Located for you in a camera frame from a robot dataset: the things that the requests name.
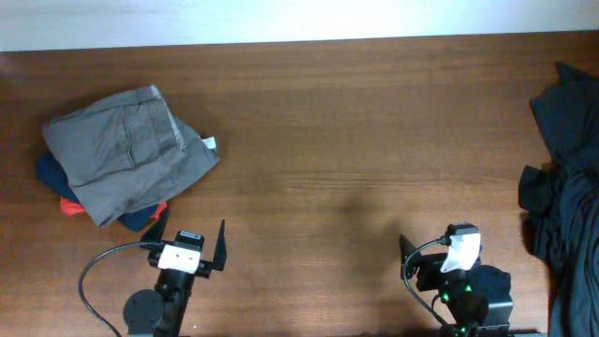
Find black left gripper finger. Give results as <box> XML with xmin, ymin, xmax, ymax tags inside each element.
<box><xmin>211</xmin><ymin>219</ymin><xmax>227</xmax><ymax>271</ymax></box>
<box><xmin>139</xmin><ymin>206</ymin><xmax>170</xmax><ymax>243</ymax></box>

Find dark green t-shirt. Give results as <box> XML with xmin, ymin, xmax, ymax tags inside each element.
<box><xmin>519</xmin><ymin>63</ymin><xmax>598</xmax><ymax>337</ymax></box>

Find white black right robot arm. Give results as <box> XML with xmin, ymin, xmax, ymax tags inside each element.
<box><xmin>399</xmin><ymin>235</ymin><xmax>514</xmax><ymax>337</ymax></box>

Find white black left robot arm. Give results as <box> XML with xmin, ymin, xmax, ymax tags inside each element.
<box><xmin>123</xmin><ymin>209</ymin><xmax>227</xmax><ymax>337</ymax></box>

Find grey folded trousers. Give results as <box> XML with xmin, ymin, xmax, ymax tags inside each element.
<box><xmin>43</xmin><ymin>85</ymin><xmax>219</xmax><ymax>227</ymax></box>

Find orange folded garment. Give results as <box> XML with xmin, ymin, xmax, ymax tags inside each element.
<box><xmin>59</xmin><ymin>198</ymin><xmax>168</xmax><ymax>219</ymax></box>

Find navy folded garment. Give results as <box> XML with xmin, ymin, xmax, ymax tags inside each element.
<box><xmin>36</xmin><ymin>153</ymin><xmax>156</xmax><ymax>232</ymax></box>

